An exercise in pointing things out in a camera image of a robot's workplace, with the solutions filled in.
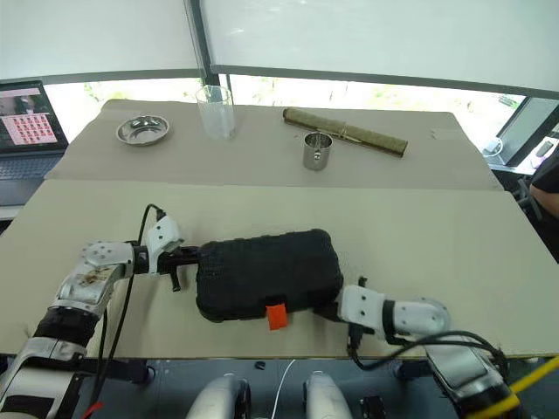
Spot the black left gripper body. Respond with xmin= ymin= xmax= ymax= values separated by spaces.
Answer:
xmin=158 ymin=246 xmax=188 ymax=275

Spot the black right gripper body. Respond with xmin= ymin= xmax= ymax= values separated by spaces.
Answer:
xmin=314 ymin=299 xmax=343 ymax=323

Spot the black tool case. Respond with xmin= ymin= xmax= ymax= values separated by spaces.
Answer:
xmin=194 ymin=227 xmax=344 ymax=333

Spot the light beige paper sheet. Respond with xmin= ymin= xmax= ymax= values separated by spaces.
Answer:
xmin=0 ymin=178 xmax=559 ymax=361

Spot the silver rounded robot leg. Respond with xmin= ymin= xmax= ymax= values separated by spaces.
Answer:
xmin=186 ymin=374 xmax=253 ymax=419
xmin=303 ymin=370 xmax=354 ymax=419

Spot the small black box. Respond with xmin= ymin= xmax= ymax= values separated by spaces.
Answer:
xmin=359 ymin=394 xmax=386 ymax=419

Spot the grey-beige paper sheet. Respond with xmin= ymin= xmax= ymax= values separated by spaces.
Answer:
xmin=43 ymin=99 xmax=504 ymax=192

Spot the stainless steel mug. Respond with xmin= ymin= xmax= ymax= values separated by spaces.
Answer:
xmin=302 ymin=131 xmax=335 ymax=172

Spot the round stainless steel bowl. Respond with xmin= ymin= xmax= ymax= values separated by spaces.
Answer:
xmin=114 ymin=113 xmax=172 ymax=147

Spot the clear plastic measuring cup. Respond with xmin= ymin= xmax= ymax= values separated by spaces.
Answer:
xmin=194 ymin=84 xmax=238 ymax=141

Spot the rolled bamboo mat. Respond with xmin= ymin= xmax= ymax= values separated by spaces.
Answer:
xmin=282 ymin=106 xmax=410 ymax=160

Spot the black open laptop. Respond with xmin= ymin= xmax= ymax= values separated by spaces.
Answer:
xmin=0 ymin=79 xmax=72 ymax=207

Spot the person in dark shirt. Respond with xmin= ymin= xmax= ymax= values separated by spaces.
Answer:
xmin=527 ymin=154 xmax=559 ymax=264

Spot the dark framed monitor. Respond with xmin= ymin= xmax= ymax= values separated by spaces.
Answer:
xmin=481 ymin=96 xmax=559 ymax=168

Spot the white roller blind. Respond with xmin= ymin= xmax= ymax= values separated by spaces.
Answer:
xmin=200 ymin=0 xmax=559 ymax=93
xmin=0 ymin=0 xmax=203 ymax=80

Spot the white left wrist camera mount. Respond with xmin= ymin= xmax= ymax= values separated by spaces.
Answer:
xmin=143 ymin=215 xmax=185 ymax=276

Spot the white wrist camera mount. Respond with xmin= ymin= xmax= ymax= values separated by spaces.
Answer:
xmin=143 ymin=215 xmax=185 ymax=276
xmin=337 ymin=285 xmax=388 ymax=338

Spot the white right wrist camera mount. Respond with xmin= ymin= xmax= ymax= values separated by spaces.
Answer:
xmin=337 ymin=285 xmax=388 ymax=338

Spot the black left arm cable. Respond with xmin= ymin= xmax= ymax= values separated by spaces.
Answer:
xmin=88 ymin=203 xmax=168 ymax=419

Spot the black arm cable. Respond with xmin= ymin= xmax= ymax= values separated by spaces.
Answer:
xmin=88 ymin=203 xmax=168 ymax=419
xmin=346 ymin=326 xmax=510 ymax=373

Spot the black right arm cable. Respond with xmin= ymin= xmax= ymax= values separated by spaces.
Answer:
xmin=346 ymin=326 xmax=510 ymax=373

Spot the thin white cable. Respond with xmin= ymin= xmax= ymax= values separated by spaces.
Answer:
xmin=272 ymin=358 xmax=297 ymax=419

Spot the yellow cable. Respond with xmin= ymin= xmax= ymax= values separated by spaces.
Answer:
xmin=509 ymin=354 xmax=559 ymax=395

